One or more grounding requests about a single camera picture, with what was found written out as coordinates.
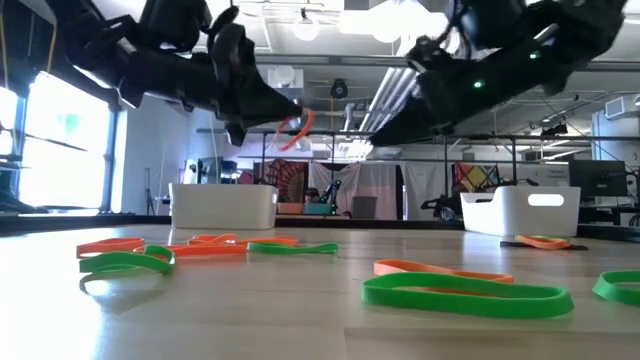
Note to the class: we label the black computer monitor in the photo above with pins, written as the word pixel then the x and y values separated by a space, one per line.
pixel 597 177

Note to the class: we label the orange box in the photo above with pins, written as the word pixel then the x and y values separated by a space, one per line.
pixel 291 208

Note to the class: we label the black overhead camera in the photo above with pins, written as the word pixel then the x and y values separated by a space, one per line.
pixel 339 89

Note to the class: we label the white hanging sheet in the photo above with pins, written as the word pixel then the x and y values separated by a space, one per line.
pixel 425 180
pixel 370 180

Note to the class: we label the diamond patterned hanging cloth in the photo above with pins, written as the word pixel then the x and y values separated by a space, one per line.
pixel 477 175

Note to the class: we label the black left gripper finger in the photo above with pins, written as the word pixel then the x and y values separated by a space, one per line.
pixel 250 100

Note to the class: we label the black overhead frame rail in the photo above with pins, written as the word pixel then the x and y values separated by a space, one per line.
pixel 325 60

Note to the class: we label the grey bin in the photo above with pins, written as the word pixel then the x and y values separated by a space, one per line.
pixel 365 207

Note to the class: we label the teal box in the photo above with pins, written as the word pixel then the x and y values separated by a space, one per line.
pixel 316 209

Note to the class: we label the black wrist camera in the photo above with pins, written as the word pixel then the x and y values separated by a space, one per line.
pixel 490 25
pixel 175 25

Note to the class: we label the black metal rack frame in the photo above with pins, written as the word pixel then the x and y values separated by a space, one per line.
pixel 513 165

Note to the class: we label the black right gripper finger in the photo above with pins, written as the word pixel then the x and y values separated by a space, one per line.
pixel 415 125

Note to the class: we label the white plastic basket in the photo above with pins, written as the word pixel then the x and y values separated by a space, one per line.
pixel 500 215
pixel 222 207

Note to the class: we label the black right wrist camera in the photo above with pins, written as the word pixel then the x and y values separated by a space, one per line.
pixel 490 25

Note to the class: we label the red patterned hanging cloth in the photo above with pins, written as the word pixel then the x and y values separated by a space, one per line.
pixel 285 182

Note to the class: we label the bright window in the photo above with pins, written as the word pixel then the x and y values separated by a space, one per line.
pixel 60 165

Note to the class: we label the black ceiling fixture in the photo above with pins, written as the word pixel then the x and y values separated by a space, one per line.
pixel 554 130

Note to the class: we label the white globe ceiling lamp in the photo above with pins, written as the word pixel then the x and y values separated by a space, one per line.
pixel 306 29

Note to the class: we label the white wall vent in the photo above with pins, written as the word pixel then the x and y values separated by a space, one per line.
pixel 615 107

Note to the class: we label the white ceiling unit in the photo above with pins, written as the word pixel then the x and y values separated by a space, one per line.
pixel 285 80

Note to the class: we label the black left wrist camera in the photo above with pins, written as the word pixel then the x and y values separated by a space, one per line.
pixel 175 25

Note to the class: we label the green rubber band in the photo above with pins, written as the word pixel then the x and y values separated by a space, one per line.
pixel 290 249
pixel 125 261
pixel 602 289
pixel 450 306

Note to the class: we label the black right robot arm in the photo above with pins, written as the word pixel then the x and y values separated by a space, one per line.
pixel 575 30

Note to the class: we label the black tripod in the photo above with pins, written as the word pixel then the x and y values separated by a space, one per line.
pixel 149 195

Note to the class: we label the white ceiling pipes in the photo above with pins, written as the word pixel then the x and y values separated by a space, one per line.
pixel 385 95

